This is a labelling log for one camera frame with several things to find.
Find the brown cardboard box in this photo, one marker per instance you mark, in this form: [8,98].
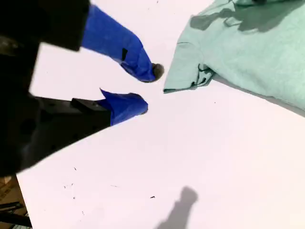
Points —
[7,190]

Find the black table leg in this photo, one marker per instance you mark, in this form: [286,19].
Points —
[14,218]

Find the pale green T-shirt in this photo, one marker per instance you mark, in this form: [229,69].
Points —
[250,52]

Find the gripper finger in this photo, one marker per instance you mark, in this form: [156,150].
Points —
[107,35]
[126,107]

